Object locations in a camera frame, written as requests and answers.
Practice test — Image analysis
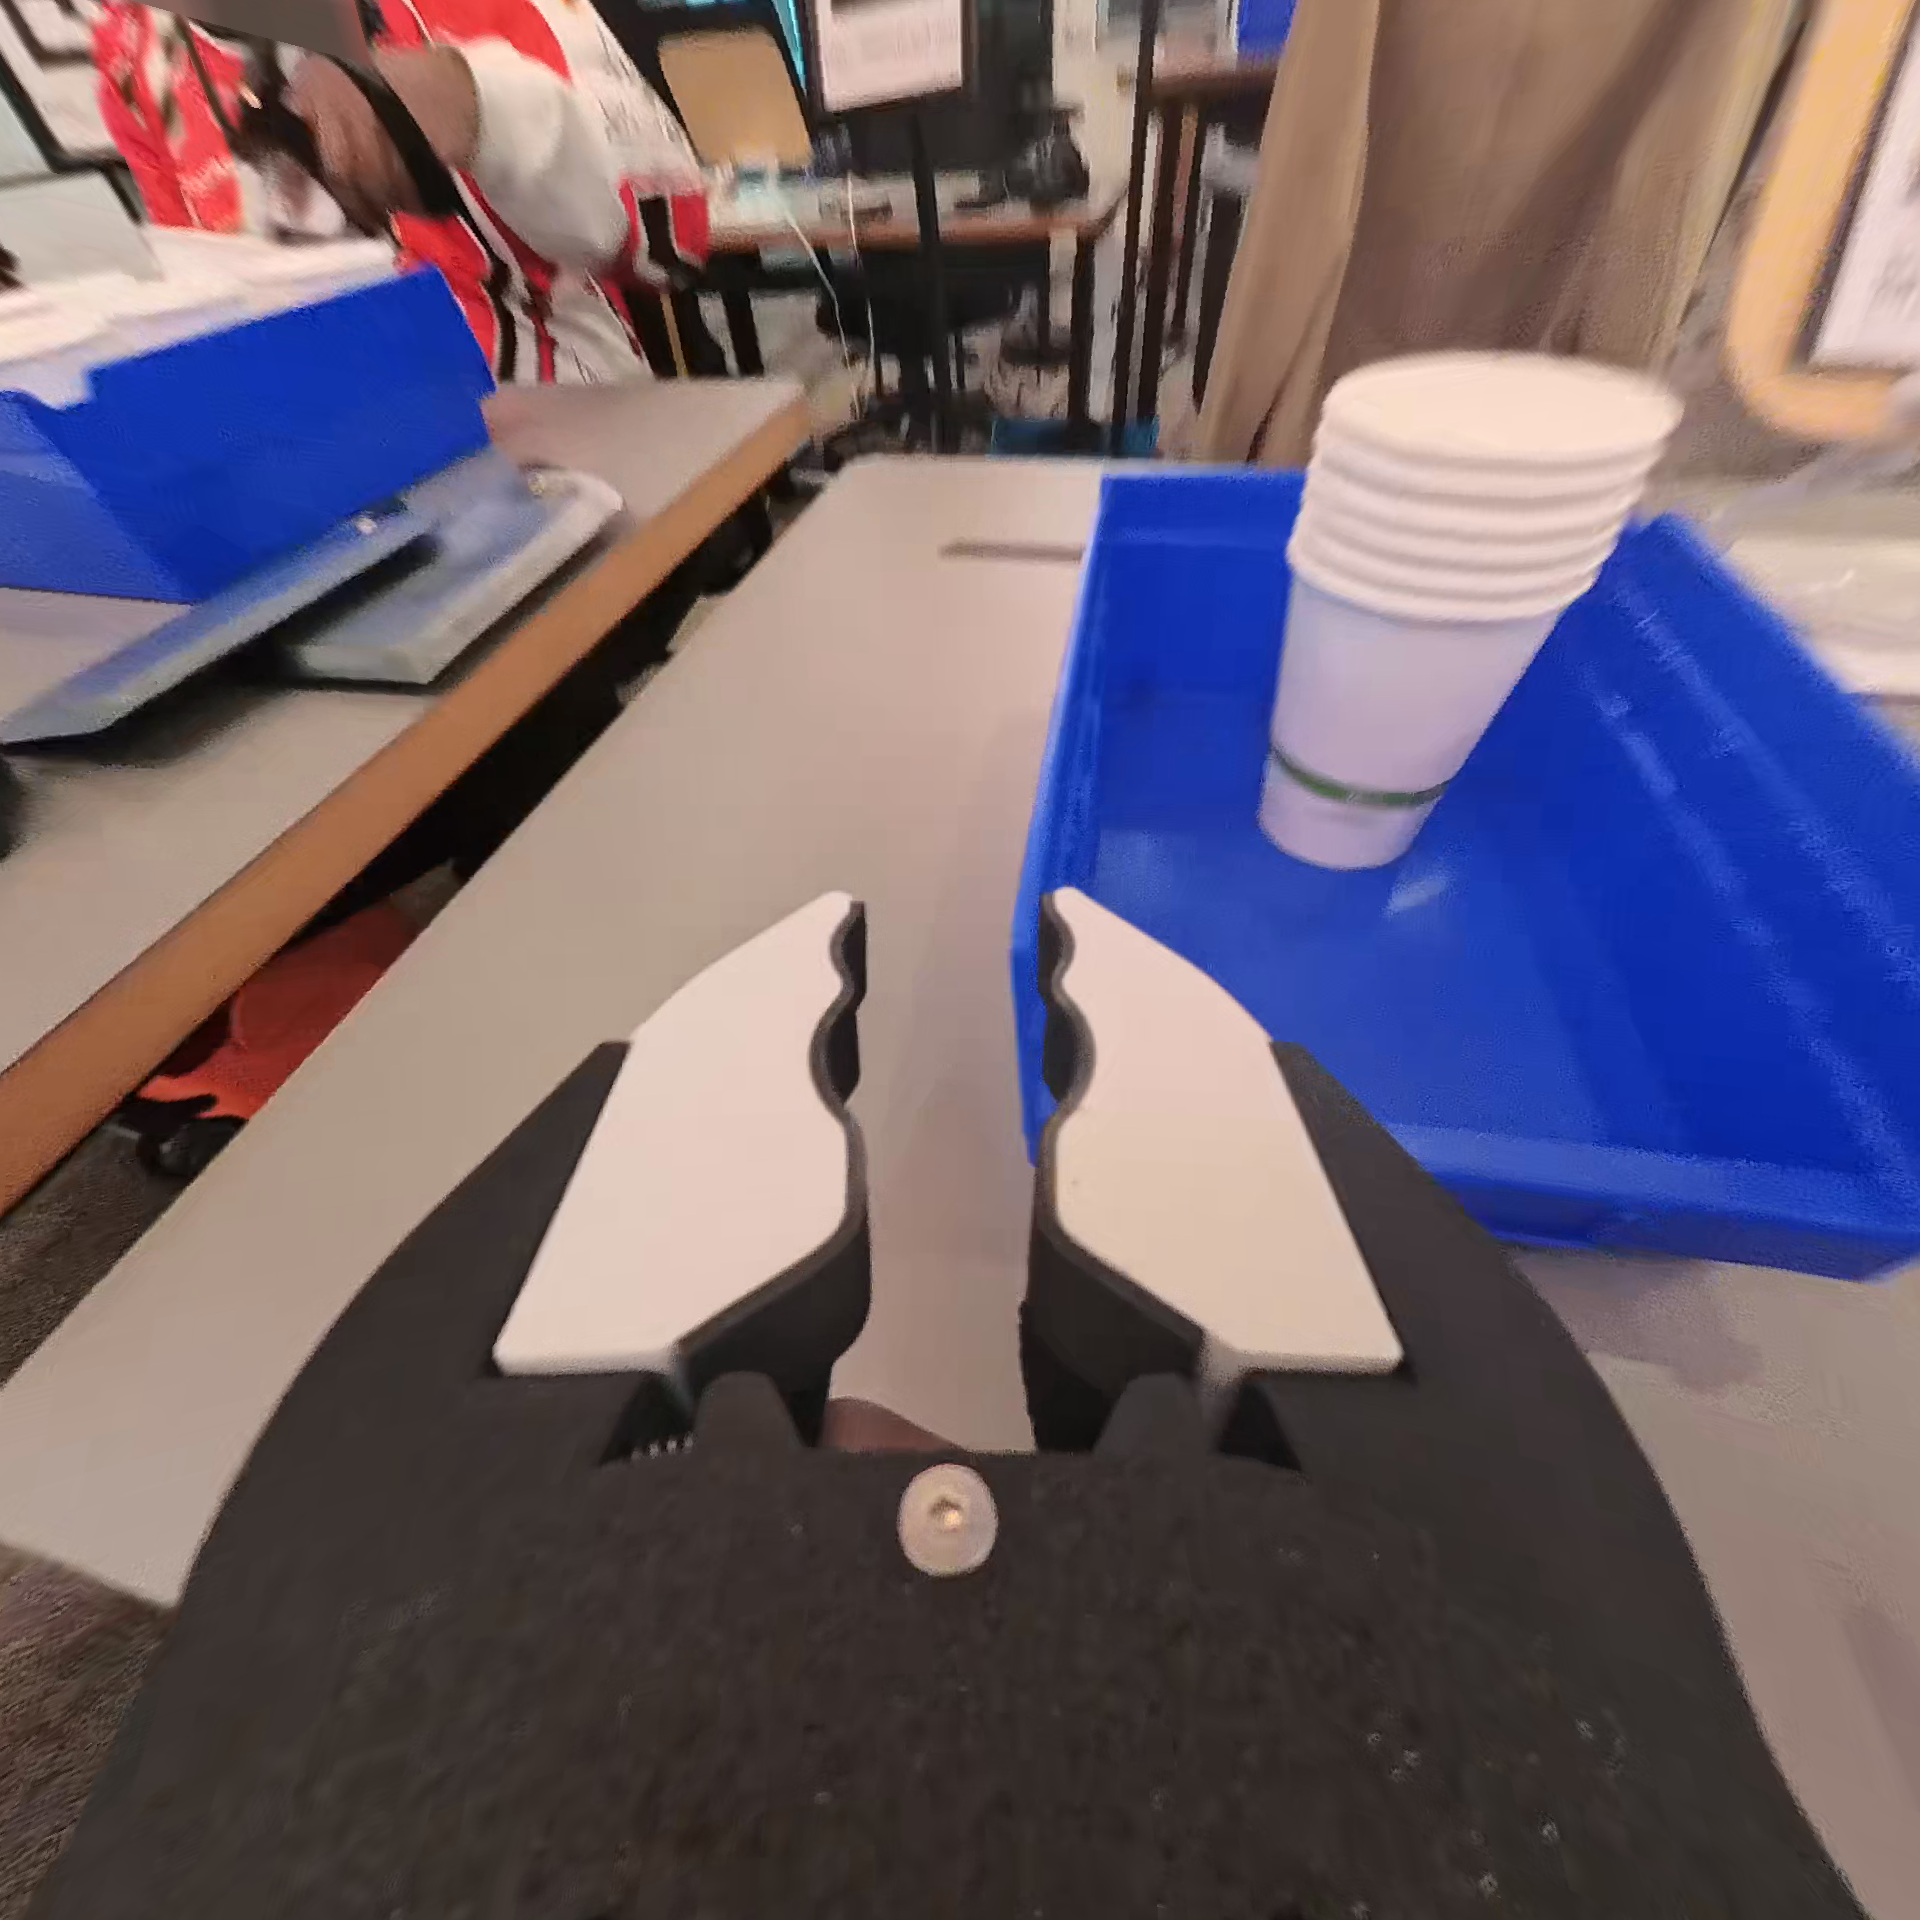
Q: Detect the blue plastic bin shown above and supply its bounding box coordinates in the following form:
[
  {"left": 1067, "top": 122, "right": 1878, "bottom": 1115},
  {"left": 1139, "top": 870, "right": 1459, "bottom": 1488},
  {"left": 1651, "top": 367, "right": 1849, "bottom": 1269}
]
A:
[
  {"left": 0, "top": 265, "right": 501, "bottom": 602},
  {"left": 1011, "top": 458, "right": 1920, "bottom": 1280}
]

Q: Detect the tan cardboard box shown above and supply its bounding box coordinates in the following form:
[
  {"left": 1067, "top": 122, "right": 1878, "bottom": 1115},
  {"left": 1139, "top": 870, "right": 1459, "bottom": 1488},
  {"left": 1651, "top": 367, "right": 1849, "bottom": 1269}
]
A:
[{"left": 1192, "top": 0, "right": 1827, "bottom": 465}]

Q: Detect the wooden document board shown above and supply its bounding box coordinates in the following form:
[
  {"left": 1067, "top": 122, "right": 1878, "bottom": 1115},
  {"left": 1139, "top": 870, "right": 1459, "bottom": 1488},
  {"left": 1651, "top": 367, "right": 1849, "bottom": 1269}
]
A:
[{"left": 1716, "top": 0, "right": 1920, "bottom": 448}]

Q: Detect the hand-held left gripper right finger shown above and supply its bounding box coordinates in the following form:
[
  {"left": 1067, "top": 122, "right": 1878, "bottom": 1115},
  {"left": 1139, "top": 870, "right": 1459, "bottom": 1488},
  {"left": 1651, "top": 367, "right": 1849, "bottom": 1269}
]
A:
[{"left": 1024, "top": 881, "right": 1411, "bottom": 1453}]

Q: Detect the grey table with wooden edge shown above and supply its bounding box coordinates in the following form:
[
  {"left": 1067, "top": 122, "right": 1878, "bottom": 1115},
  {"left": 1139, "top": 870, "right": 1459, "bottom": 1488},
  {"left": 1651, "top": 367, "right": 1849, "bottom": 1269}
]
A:
[{"left": 0, "top": 377, "right": 823, "bottom": 1215}]

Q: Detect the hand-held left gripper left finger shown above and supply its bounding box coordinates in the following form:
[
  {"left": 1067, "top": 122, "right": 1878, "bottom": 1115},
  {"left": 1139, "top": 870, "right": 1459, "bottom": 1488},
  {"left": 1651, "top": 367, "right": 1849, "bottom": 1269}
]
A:
[{"left": 489, "top": 895, "right": 878, "bottom": 1425}]

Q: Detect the white sign on black pole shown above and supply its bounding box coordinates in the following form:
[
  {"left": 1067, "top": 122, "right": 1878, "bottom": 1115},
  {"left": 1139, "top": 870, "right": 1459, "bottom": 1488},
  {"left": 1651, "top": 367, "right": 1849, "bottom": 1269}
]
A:
[{"left": 803, "top": 0, "right": 970, "bottom": 452}]

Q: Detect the printed instruction sheet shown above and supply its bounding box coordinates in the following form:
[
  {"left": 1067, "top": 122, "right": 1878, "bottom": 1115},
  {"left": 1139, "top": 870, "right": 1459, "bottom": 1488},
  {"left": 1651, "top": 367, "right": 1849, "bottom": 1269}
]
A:
[{"left": 1807, "top": 0, "right": 1920, "bottom": 367}]

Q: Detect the person's left hand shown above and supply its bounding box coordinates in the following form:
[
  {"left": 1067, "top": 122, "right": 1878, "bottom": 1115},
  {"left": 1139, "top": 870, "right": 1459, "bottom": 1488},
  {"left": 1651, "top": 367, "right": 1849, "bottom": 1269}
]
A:
[{"left": 827, "top": 1395, "right": 970, "bottom": 1457}]

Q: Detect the set of white paper cups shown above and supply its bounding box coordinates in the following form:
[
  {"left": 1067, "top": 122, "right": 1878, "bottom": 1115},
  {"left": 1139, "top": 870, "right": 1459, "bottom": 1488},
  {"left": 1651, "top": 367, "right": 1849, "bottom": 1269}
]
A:
[{"left": 1261, "top": 352, "right": 1683, "bottom": 870}]

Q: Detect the orange bag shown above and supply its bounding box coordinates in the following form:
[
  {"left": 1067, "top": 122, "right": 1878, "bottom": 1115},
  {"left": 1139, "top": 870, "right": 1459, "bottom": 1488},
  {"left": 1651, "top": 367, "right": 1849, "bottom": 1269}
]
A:
[{"left": 126, "top": 901, "right": 428, "bottom": 1176}]

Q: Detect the grey laptop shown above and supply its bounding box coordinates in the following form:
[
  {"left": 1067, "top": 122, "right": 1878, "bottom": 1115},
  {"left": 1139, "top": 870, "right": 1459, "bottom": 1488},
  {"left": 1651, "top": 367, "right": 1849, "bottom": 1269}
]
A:
[{"left": 0, "top": 452, "right": 627, "bottom": 746}]

